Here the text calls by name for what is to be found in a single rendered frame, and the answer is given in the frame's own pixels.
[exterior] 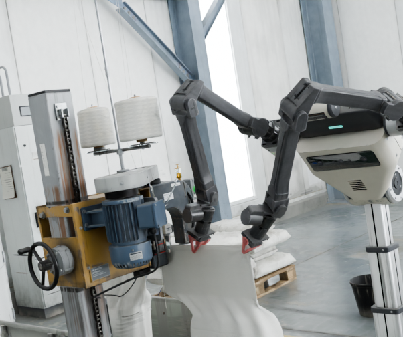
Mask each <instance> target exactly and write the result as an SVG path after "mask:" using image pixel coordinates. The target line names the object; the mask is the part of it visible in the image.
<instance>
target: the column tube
mask: <svg viewBox="0 0 403 337"><path fill-rule="evenodd" d="M28 100H29V108H30V112H31V120H32V124H33V132H34V136H35V143H36V148H37V155H38V160H39V167H40V172H41V176H42V184H43V188H44V195H45V200H46V206H47V207H53V206H63V205H70V204H72V203H75V196H74V188H73V186H72V178H71V174H70V172H71V171H70V167H69V162H68V153H67V150H66V142H65V136H64V128H63V126H62V120H56V113H55V108H54V104H57V103H66V107H67V108H68V109H69V114H70V117H68V124H69V129H70V138H71V141H72V148H73V155H74V162H75V165H76V172H77V177H78V178H77V179H78V184H79V189H80V197H81V201H87V200H88V192H87V188H86V179H85V175H84V167H83V163H82V155H81V151H80V143H79V139H78V131H77V127H76V119H75V115H74V107H73V102H72V95H71V92H70V91H67V92H47V93H43V94H38V95H35V96H31V97H29V98H28ZM40 144H44V145H45V150H46V157H47V162H48V169H49V174H50V175H49V176H45V173H44V166H43V161H42V154H41V149H40ZM48 219H49V224H50V231H51V236H52V238H66V237H75V236H76V234H75V230H74V222H73V218H72V217H49V218H48ZM60 291H61V295H62V302H63V307H64V314H65V319H66V326H67V331H68V337H98V335H97V329H96V321H95V319H94V311H93V305H92V296H91V295H90V288H88V289H84V288H77V287H69V286H60ZM99 296H100V297H102V298H98V306H99V310H100V311H99V312H100V317H101V322H102V330H103V334H104V337H111V333H110V325H109V321H108V313H107V309H106V301H105V297H104V293H103V294H101V295H99Z"/></svg>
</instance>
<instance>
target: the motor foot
mask: <svg viewBox="0 0 403 337"><path fill-rule="evenodd" d="M102 206H104V205H102V203H99V204H95V205H91V206H87V207H82V208H81V209H80V212H81V217H82V224H83V229H84V231H89V230H92V229H96V228H99V227H104V226H105V222H104V215H103V210H102Z"/></svg>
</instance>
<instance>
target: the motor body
mask: <svg viewBox="0 0 403 337"><path fill-rule="evenodd" d="M142 203H144V199H143V195H133V196H130V197H125V198H121V199H107V200H104V201H102V205H104V206H102V210H103V215H104V222H105V227H106V235H107V239H108V242H109V243H112V245H110V246H109V251H110V258H111V262H112V264H113V266H115V267H116V268H117V269H132V268H136V267H141V266H144V265H147V264H148V263H150V261H151V260H152V257H153V253H152V248H151V246H152V243H151V240H150V239H148V238H147V235H146V231H148V230H149V229H140V228H139V226H138V223H137V215H136V211H135V209H136V206H137V205H140V204H142Z"/></svg>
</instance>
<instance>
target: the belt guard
mask: <svg viewBox="0 0 403 337"><path fill-rule="evenodd" d="M137 169H138V170H136V169H131V170H135V171H131V170H130V171H129V172H121V173H114V174H111V175H106V176H103V177H98V178H95V179H94V185H95V189H96V193H107V192H113V191H121V190H125V189H132V188H136V187H141V186H144V185H146V184H147V183H150V182H151V181H153V180H155V179H156V178H158V177H159V171H158V167H157V165H151V166H144V168H142V167H139V168H137Z"/></svg>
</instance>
